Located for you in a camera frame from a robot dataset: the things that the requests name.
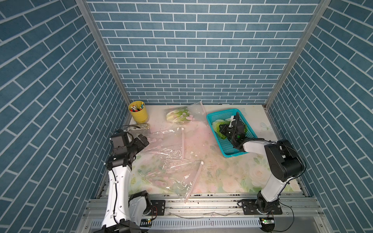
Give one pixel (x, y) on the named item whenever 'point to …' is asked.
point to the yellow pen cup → (137, 108)
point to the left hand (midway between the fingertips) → (144, 140)
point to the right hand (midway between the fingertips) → (220, 125)
